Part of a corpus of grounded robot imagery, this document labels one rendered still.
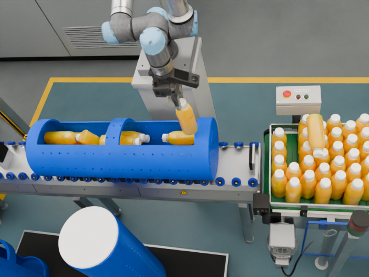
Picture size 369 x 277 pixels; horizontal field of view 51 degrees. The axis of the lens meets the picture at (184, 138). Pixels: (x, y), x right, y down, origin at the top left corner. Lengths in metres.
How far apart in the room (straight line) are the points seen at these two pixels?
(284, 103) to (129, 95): 1.95
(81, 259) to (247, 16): 2.85
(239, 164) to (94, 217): 0.72
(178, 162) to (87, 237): 0.53
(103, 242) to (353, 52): 2.63
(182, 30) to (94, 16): 1.77
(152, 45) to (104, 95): 2.46
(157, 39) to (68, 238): 1.02
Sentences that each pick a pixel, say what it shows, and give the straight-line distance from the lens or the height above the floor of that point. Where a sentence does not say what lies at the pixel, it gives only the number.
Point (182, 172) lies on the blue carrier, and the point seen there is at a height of 1.13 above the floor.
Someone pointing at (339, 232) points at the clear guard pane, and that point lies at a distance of 1.85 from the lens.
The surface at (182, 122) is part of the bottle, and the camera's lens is 1.52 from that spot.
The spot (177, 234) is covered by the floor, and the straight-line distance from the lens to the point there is 2.78.
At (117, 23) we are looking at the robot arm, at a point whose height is 1.77.
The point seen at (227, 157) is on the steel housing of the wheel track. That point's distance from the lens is 1.90.
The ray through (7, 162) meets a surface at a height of 0.95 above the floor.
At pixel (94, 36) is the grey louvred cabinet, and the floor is 0.35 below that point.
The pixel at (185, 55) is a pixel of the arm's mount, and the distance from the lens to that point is 1.96.
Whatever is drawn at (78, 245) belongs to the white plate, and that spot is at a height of 1.04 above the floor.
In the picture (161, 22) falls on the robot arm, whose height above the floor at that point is 1.77.
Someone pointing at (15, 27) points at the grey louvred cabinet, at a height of 0.48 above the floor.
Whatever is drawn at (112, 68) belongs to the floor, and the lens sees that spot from 3.82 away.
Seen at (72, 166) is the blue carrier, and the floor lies 1.14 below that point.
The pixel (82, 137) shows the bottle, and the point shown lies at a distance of 1.93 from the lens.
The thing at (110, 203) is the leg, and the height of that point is 0.21.
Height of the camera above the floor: 2.58
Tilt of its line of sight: 56 degrees down
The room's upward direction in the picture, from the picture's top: 21 degrees counter-clockwise
